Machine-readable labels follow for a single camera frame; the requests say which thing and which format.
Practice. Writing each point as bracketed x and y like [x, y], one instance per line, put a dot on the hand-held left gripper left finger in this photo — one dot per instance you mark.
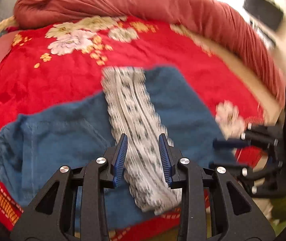
[119, 155]

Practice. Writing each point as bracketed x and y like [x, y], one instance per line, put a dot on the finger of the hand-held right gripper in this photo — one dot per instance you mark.
[228, 143]
[260, 180]

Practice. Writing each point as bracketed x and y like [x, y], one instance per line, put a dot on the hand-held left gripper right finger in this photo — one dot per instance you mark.
[164, 160]

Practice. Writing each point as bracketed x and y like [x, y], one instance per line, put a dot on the blue pants with lace trim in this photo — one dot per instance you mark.
[57, 135]

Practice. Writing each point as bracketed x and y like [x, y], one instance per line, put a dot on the beige bed sheet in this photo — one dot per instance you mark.
[253, 87]

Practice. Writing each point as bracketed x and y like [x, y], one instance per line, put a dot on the red floral blanket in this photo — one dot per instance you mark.
[57, 80]

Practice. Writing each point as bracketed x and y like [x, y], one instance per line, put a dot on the white television stand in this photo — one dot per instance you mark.
[265, 37]

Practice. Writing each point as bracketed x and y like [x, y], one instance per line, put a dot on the black television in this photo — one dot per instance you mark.
[263, 11]

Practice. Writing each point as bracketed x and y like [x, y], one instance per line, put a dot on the pink-red duvet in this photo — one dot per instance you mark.
[132, 2]

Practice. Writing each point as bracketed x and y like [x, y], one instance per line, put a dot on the yellow cloth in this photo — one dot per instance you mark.
[1, 27]

